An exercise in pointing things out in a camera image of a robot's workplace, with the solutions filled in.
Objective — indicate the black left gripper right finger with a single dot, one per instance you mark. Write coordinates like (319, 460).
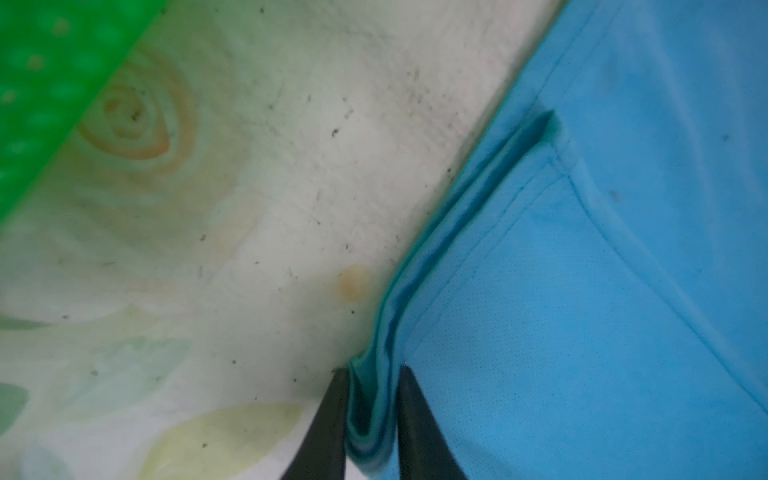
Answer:
(423, 453)

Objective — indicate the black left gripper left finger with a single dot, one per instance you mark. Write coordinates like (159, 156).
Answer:
(322, 453)

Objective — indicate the blue t-shirt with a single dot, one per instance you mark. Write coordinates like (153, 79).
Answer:
(589, 301)

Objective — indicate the green plastic basket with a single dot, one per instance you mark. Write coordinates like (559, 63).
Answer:
(55, 57)

